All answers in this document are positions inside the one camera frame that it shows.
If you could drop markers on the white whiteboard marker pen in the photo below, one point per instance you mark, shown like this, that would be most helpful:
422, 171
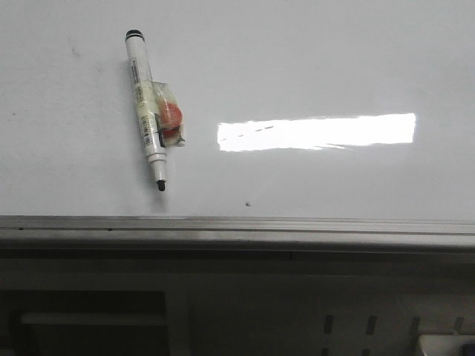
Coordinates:
160, 117

